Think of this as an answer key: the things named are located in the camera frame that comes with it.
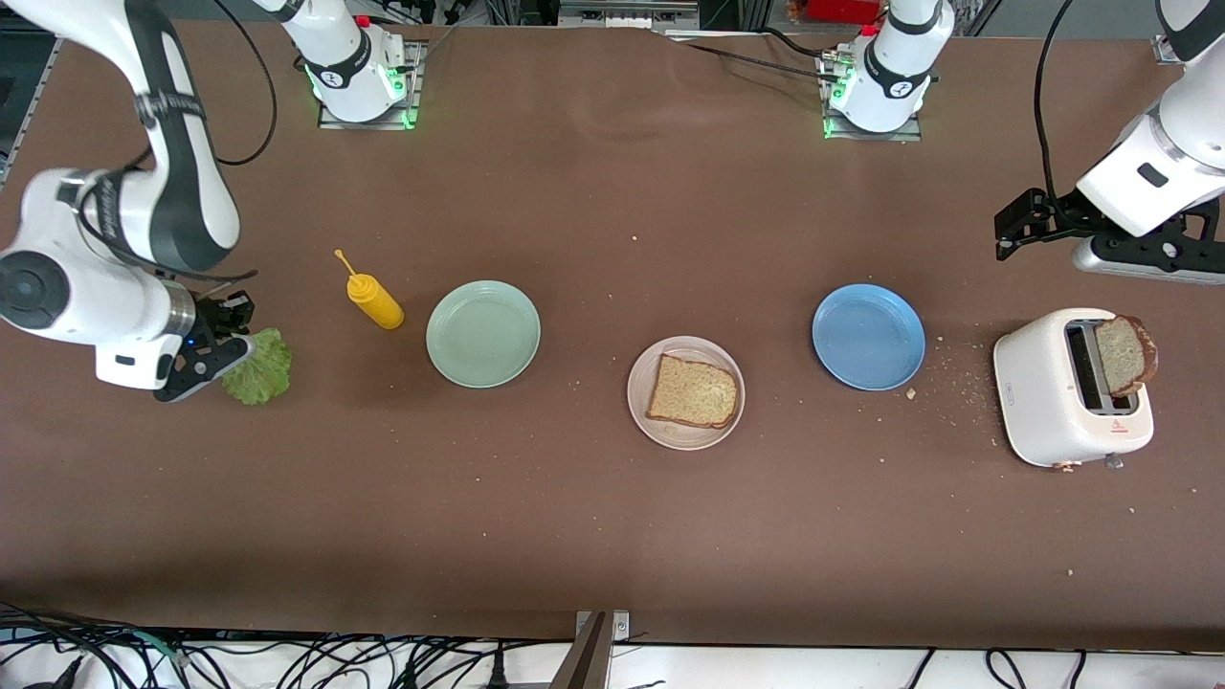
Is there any blue plate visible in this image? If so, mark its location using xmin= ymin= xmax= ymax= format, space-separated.
xmin=812 ymin=283 xmax=926 ymax=391

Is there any tangle of black cables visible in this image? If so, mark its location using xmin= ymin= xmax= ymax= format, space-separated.
xmin=0 ymin=601 xmax=575 ymax=689

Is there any light green plate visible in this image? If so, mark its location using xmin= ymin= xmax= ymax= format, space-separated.
xmin=426 ymin=279 xmax=542 ymax=389

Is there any yellow mustard squeeze bottle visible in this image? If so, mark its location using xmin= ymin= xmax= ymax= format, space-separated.
xmin=334 ymin=249 xmax=405 ymax=331

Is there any black table cable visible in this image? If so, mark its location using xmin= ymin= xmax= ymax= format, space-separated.
xmin=660 ymin=27 xmax=848 ymax=85

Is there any aluminium frame rail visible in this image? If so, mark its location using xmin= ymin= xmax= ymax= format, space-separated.
xmin=560 ymin=0 xmax=700 ymax=30

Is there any metal table edge bracket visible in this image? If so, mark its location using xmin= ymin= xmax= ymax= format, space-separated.
xmin=550 ymin=610 xmax=631 ymax=689

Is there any brown bread slice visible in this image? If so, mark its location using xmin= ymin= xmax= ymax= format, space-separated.
xmin=1094 ymin=315 xmax=1158 ymax=397
xmin=646 ymin=353 xmax=740 ymax=430

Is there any red box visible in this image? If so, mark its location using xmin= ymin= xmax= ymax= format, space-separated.
xmin=790 ymin=0 xmax=886 ymax=25

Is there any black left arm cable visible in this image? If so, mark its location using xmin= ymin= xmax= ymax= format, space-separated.
xmin=1031 ymin=0 xmax=1075 ymax=204

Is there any white toaster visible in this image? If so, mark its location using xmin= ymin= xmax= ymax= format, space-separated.
xmin=992 ymin=307 xmax=1155 ymax=472

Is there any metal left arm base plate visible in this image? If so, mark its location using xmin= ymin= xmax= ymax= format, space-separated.
xmin=821 ymin=53 xmax=924 ymax=143

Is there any beige plate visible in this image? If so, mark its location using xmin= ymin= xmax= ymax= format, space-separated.
xmin=627 ymin=335 xmax=746 ymax=451

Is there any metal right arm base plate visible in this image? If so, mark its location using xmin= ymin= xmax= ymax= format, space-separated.
xmin=318 ymin=38 xmax=424 ymax=130

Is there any green lettuce leaf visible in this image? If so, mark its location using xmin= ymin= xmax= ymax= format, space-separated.
xmin=222 ymin=327 xmax=293 ymax=406

